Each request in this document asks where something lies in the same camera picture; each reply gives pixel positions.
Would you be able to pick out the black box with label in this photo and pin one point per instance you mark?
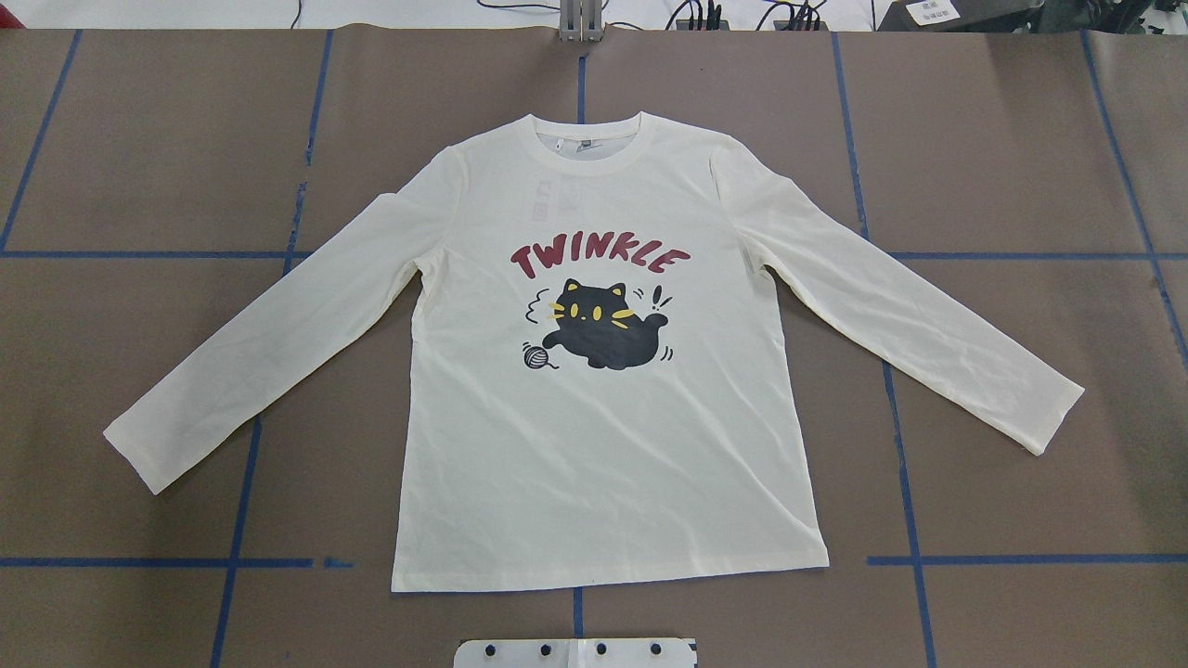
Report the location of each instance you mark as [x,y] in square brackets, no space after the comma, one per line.
[959,16]

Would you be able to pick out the grey aluminium frame post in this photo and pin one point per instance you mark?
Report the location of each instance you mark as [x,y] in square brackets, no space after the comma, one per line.
[581,21]

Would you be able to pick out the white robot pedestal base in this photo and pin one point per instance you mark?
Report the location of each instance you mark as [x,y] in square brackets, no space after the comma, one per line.
[578,652]

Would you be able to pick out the cream long-sleeve cat shirt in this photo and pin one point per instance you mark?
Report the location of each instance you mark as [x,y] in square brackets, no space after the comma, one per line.
[599,390]

